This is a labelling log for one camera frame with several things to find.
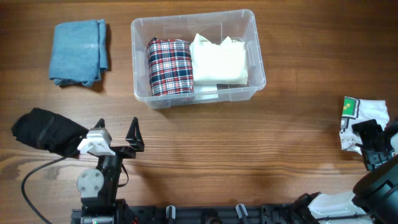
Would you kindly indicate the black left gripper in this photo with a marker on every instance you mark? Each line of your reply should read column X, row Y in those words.
column 136, row 143

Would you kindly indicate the black garment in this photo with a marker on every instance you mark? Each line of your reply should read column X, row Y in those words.
column 46, row 130

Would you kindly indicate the clear plastic storage container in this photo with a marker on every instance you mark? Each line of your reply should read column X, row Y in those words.
column 215, row 26

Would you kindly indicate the white pixel print t-shirt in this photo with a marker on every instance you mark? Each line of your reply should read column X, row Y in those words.
column 356, row 111

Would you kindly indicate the white label in container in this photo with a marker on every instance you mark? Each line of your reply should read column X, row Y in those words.
column 205, row 92

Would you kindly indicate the folded blue denim jeans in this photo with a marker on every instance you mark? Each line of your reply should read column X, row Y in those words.
column 79, row 54

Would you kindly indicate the cream garment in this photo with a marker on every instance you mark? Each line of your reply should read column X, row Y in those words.
column 223, row 63

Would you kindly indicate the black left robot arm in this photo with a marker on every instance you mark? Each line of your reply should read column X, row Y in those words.
column 98, row 187

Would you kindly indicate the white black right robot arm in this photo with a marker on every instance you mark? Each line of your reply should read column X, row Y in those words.
column 374, row 198

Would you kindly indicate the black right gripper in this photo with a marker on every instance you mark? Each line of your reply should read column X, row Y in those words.
column 371, row 160

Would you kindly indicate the red navy plaid shirt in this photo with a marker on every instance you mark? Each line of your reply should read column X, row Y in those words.
column 170, row 67

